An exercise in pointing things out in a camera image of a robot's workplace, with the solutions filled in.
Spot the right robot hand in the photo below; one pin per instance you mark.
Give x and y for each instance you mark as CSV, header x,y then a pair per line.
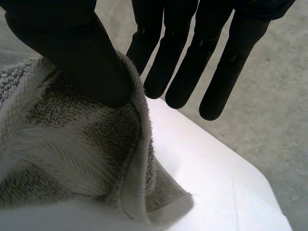
x,y
79,53

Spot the grey towel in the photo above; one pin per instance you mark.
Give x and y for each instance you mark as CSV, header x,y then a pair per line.
x,y
72,149

